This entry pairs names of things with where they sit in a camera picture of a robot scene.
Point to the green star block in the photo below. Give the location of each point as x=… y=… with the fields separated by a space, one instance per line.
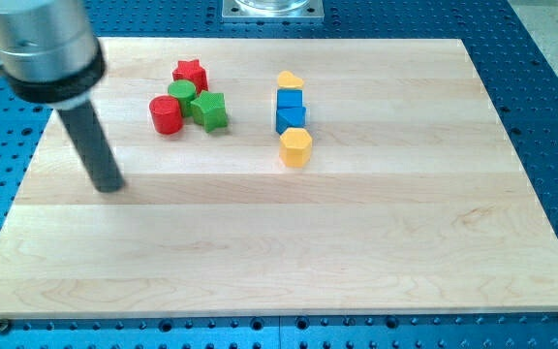
x=209 y=111

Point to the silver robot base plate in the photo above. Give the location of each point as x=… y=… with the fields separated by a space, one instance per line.
x=249 y=10

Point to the blue cube block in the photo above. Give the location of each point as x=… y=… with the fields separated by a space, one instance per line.
x=289 y=98

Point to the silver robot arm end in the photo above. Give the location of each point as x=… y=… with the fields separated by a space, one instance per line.
x=49 y=52

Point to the red cylinder block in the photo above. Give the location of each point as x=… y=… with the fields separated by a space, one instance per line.
x=166 y=114

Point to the blue triangle block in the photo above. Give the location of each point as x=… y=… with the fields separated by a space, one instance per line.
x=290 y=118

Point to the light wooden board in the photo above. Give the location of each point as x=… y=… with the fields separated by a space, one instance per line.
x=414 y=200

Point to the green cylinder block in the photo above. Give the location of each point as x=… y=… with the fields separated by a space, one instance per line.
x=184 y=91

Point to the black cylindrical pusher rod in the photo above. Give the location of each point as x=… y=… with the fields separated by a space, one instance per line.
x=87 y=135

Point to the yellow heart block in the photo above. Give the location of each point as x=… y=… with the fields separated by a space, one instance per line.
x=288 y=80

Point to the yellow hexagon block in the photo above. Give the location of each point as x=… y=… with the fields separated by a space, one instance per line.
x=295 y=147

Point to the red star block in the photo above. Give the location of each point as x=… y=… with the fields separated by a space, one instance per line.
x=193 y=71

